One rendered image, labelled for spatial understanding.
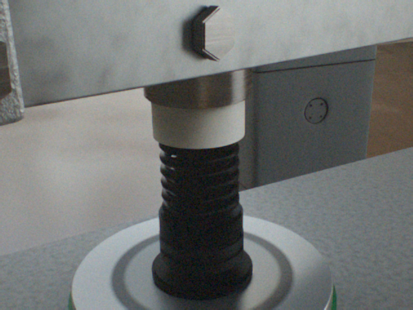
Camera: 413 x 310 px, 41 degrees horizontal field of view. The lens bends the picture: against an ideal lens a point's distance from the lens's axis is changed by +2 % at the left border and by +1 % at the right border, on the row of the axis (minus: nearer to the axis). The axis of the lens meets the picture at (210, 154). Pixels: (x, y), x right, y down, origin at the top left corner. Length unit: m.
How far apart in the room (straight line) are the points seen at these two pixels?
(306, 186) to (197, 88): 0.40
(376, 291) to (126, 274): 0.23
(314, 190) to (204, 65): 0.44
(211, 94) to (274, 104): 1.17
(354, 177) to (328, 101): 0.86
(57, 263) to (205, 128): 0.27
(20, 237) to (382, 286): 1.99
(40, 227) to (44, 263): 1.86
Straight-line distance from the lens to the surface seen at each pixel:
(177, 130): 0.38
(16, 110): 0.22
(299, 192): 0.71
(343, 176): 0.77
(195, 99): 0.36
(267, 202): 0.68
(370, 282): 0.55
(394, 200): 0.72
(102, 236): 0.62
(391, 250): 0.61
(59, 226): 2.44
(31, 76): 0.25
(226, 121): 0.38
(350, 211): 0.68
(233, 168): 0.40
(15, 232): 2.46
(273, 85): 1.51
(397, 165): 0.83
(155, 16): 0.29
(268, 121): 1.53
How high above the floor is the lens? 1.10
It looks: 21 degrees down
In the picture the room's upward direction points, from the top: 1 degrees counter-clockwise
